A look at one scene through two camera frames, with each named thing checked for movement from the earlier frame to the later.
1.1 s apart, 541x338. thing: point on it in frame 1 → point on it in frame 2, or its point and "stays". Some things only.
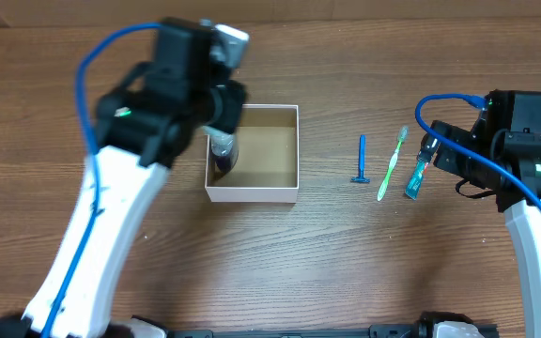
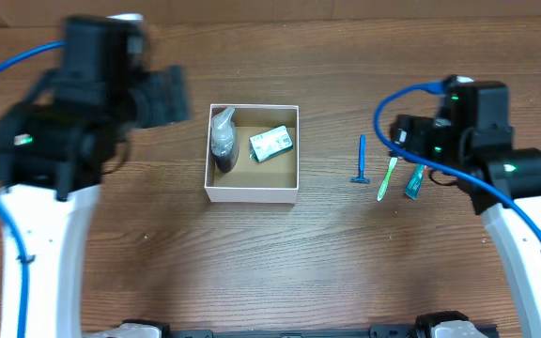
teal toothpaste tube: [417, 176] stays
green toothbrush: [403, 136] stays
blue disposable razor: [363, 155] stays
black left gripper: [227, 96] → [154, 86]
